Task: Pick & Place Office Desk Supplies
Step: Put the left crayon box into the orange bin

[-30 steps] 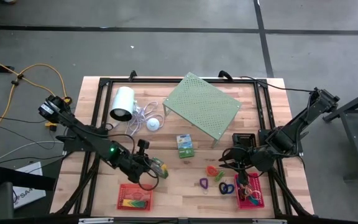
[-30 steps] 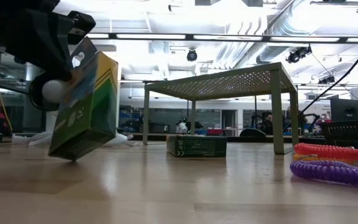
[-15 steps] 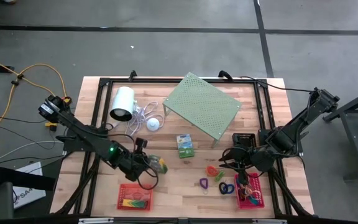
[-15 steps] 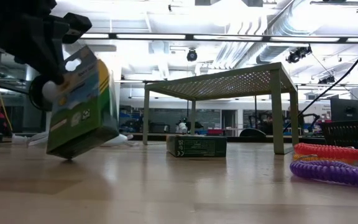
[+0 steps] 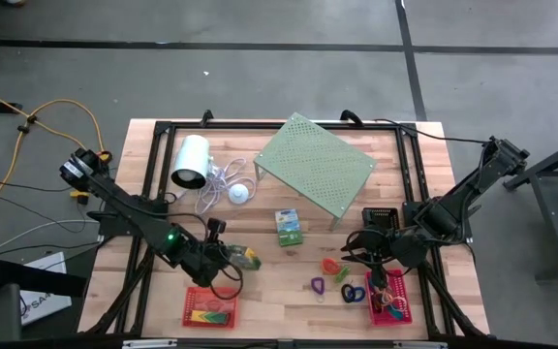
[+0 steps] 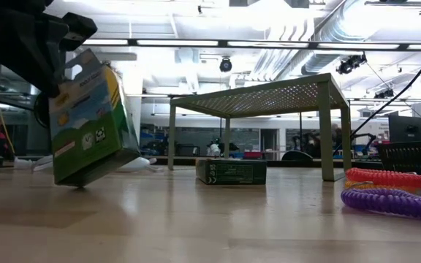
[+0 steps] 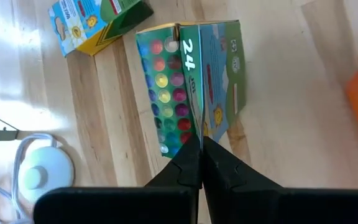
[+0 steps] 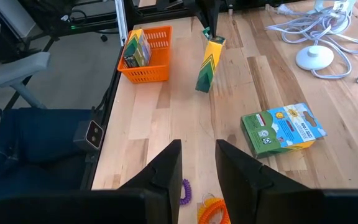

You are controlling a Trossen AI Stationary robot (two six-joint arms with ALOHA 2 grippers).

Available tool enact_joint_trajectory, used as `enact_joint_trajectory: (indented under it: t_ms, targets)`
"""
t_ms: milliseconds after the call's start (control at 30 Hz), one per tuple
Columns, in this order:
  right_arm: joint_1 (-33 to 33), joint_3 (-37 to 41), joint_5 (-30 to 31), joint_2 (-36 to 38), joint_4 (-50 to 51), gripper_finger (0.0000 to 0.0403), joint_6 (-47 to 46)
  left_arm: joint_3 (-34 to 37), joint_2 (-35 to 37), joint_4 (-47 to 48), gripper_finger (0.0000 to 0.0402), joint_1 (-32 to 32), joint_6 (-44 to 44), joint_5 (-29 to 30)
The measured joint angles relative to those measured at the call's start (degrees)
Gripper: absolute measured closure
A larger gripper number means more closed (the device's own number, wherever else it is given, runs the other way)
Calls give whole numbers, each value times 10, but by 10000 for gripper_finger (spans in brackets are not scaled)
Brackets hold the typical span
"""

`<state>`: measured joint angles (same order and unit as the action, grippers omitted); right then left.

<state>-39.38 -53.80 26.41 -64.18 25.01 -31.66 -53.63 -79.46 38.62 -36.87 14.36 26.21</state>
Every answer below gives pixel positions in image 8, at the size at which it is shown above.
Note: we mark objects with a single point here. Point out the black floor equipment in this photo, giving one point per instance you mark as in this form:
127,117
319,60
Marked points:
57,18

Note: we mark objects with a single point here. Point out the red-orange plastic basket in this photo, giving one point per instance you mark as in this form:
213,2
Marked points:
157,71

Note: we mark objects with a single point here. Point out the black table-level camera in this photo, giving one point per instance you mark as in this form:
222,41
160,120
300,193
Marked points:
93,137

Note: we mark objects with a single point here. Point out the green yellow crayon box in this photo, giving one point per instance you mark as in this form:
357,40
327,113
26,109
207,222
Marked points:
137,49
208,68
278,130

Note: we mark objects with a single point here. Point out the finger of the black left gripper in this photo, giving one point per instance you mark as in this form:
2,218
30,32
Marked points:
214,15
202,9

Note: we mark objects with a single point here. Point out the silver aluminium post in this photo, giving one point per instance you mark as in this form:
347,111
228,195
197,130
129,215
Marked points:
121,21

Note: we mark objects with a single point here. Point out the grey office chair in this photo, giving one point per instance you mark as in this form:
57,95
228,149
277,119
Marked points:
17,67

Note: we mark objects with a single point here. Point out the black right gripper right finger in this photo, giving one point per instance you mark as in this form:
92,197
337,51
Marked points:
241,180

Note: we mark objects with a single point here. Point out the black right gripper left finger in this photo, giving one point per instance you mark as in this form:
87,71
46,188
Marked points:
166,174

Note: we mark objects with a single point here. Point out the person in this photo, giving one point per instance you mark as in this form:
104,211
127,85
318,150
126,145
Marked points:
26,140

